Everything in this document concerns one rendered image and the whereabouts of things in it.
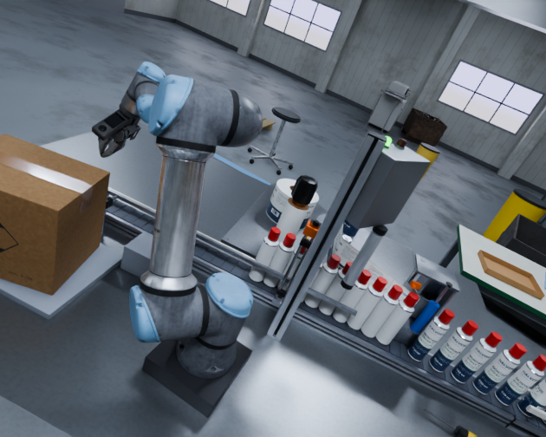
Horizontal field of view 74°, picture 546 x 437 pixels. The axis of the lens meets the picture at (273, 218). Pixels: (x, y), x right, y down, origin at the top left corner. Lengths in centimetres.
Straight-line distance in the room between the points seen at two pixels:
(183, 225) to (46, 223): 36
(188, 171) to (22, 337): 58
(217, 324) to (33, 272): 50
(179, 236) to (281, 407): 54
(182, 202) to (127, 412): 48
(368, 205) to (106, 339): 73
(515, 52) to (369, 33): 357
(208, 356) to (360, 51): 1092
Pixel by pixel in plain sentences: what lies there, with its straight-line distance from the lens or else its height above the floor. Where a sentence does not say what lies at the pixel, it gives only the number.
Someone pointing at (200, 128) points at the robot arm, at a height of 143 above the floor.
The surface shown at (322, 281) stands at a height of 100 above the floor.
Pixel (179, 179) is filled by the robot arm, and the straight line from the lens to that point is 72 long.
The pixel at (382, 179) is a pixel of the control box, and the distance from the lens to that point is 86.
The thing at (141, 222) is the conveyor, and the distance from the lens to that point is 136.
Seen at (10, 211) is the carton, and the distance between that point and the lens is 102.
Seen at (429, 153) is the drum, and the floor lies 50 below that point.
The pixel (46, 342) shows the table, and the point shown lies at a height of 83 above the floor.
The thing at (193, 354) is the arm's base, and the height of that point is 93.
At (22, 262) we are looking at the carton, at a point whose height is 93.
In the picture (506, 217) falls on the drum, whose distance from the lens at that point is 575.
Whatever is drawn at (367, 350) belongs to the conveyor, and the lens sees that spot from 129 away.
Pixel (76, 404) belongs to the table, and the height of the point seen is 83.
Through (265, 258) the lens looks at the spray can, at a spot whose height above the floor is 98.
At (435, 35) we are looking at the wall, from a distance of 1130.
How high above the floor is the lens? 166
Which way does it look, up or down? 29 degrees down
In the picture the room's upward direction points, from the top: 23 degrees clockwise
